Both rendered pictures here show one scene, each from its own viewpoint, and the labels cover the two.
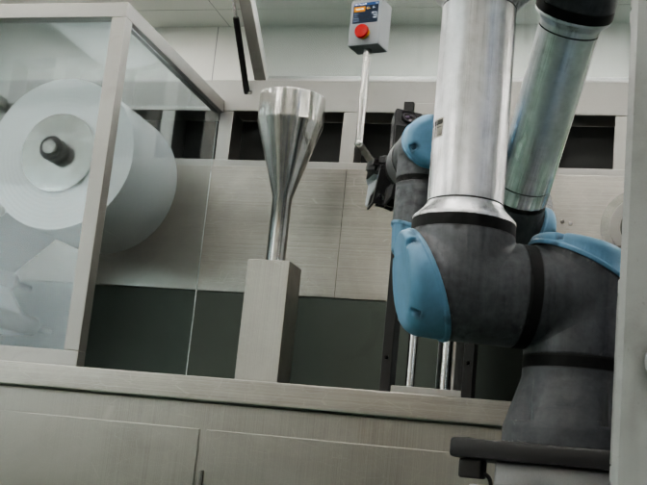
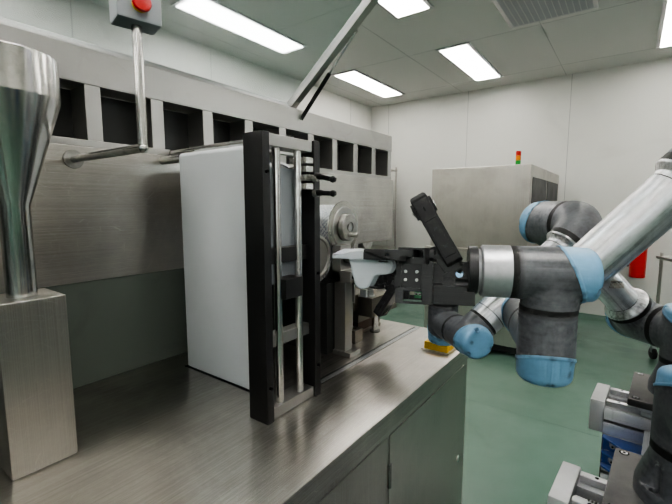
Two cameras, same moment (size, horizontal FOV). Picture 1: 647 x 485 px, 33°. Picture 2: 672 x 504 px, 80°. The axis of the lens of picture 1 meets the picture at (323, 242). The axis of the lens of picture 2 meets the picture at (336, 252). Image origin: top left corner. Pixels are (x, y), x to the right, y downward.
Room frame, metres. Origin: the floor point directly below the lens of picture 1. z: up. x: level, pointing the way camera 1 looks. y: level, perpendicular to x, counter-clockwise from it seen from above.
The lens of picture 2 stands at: (1.53, 0.50, 1.31)
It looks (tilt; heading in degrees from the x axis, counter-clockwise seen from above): 7 degrees down; 291
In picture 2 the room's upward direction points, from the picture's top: straight up
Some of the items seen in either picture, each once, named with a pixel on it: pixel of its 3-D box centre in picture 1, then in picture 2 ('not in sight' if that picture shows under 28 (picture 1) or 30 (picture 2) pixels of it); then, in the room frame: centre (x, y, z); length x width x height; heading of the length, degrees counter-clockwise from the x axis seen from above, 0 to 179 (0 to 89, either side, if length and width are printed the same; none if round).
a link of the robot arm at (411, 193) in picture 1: (431, 221); (542, 339); (1.45, -0.14, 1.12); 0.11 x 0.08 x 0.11; 97
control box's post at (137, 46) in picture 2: (363, 96); (139, 88); (2.10, -0.05, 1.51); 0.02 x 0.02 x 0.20
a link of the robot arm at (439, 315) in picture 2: not in sight; (445, 323); (1.63, -0.54, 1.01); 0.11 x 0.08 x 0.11; 121
